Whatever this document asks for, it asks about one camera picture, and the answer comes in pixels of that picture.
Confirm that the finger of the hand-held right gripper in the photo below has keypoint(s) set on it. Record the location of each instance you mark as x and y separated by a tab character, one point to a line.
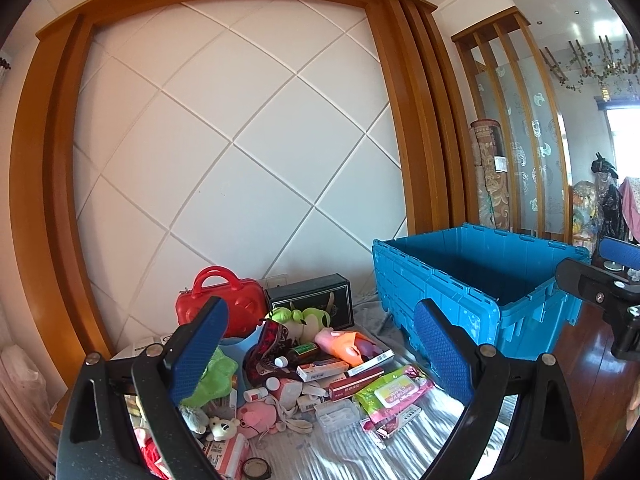
620	250
585	280

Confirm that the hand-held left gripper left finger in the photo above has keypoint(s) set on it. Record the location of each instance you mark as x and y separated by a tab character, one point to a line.
197	355

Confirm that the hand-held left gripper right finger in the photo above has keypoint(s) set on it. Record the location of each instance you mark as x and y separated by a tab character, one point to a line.
442	350

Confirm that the blue plastic crate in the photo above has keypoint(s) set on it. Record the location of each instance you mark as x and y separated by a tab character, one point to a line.
440	280

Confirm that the blue plastic bowl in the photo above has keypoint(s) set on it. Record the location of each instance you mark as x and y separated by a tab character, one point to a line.
237	347

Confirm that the floral blanket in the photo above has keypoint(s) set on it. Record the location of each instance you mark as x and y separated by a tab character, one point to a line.
632	210

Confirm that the black hanging garment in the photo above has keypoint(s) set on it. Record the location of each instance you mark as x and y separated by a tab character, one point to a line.
607	200

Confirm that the colourful plastic bag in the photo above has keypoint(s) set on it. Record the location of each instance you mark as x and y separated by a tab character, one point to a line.
585	210

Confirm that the grey plush toy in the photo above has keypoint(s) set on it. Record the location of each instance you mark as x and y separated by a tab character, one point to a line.
192	417

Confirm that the green pink wet wipes pack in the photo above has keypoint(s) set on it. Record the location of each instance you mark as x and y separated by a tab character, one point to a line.
395	392

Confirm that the red black patterned pouch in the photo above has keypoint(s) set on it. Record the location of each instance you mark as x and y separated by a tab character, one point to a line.
265	355

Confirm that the small white bottle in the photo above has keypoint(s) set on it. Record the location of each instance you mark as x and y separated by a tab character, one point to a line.
256	394

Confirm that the red toy suitcase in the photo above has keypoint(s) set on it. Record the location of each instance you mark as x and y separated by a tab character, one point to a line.
245	300

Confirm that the small white bear plush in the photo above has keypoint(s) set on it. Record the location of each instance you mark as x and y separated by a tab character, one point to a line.
223	429

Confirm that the small pink plush toy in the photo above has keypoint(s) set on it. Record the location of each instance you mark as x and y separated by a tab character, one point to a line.
257	417

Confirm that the pink plastic pack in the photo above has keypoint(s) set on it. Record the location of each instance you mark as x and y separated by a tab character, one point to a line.
395	427

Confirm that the dark red box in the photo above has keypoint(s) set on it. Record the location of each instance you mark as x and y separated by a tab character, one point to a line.
350	387

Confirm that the orange pink pouch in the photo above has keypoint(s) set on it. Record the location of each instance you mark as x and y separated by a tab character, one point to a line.
340	342

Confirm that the white cloth item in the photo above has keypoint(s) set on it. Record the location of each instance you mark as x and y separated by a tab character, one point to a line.
292	397

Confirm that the brown glass bottle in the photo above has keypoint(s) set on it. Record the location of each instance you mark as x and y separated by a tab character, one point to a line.
302	352

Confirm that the window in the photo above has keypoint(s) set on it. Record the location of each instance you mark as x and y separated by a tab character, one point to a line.
625	135

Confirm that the green frog plush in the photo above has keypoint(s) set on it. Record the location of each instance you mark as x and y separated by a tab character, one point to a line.
315	317

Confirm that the white red medicine box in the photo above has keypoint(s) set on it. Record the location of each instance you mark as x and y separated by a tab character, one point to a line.
320	371

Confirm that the rolled patterned carpet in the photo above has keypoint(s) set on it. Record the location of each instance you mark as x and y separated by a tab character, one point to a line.
492	195

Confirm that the black gift box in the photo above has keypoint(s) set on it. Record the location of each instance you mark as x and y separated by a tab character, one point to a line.
310	295

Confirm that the wooden frosted glass divider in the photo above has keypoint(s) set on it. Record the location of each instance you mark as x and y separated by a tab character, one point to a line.
525	160

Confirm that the dark tape roll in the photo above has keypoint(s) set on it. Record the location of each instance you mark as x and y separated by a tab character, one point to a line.
267	470

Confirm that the sheer white curtain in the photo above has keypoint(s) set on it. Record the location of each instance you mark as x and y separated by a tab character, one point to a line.
20	390

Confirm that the ceiling vine decoration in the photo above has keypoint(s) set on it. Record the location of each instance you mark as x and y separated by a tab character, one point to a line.
580	67

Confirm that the white wall socket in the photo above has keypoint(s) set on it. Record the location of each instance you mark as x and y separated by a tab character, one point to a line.
275	280

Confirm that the wooden wall frame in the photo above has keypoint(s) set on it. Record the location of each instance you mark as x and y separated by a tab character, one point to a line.
40	210

